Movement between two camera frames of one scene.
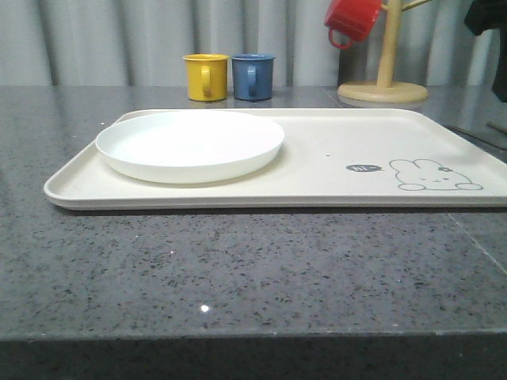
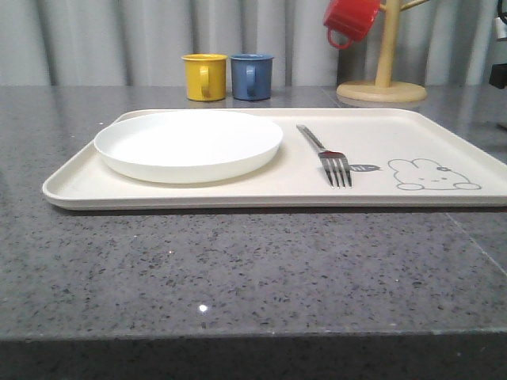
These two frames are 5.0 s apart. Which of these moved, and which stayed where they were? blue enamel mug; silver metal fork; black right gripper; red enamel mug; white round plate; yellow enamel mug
Moved: black right gripper; silver metal fork
Stayed: yellow enamel mug; blue enamel mug; red enamel mug; white round plate
